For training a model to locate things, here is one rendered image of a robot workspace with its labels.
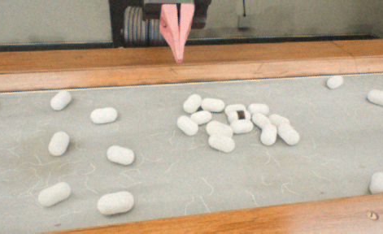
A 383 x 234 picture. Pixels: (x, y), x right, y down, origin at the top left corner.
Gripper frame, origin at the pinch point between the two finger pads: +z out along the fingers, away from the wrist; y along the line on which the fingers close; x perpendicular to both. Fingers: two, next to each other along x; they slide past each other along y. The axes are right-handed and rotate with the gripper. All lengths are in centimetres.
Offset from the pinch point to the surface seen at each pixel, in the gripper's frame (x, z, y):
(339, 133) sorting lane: -1.2, 12.7, 21.5
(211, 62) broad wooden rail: 9.6, -3.6, 6.8
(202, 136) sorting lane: -0.1, 12.0, 2.4
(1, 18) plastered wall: 165, -114, -96
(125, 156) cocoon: -4.5, 15.1, -7.6
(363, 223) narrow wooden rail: -13.6, 24.0, 13.9
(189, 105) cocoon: 1.9, 6.9, 1.3
